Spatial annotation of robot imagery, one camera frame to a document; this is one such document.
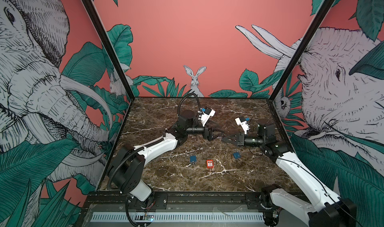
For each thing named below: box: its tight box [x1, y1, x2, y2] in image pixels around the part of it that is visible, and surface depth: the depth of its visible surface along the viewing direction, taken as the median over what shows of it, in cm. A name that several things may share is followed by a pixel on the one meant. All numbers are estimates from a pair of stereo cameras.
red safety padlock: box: [206, 159, 215, 169], surface depth 87 cm
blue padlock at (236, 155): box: [233, 152, 241, 159], surface depth 92 cm
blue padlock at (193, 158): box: [190, 155, 197, 163], surface depth 90 cm
